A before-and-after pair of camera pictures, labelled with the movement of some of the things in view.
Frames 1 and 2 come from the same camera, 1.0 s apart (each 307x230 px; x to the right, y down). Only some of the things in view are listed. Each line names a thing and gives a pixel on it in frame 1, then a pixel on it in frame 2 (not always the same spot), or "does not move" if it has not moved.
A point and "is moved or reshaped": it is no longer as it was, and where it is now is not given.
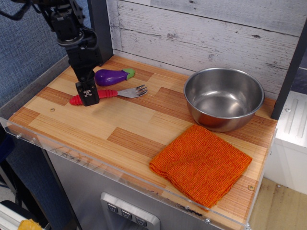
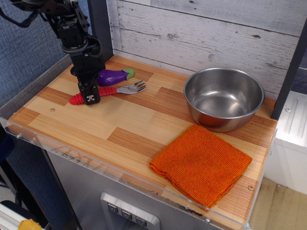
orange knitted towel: x=205 y=168 does not move
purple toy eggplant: x=104 y=77 does not move
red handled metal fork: x=136 y=91 is moved or reshaped
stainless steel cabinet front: x=82 y=188 does not move
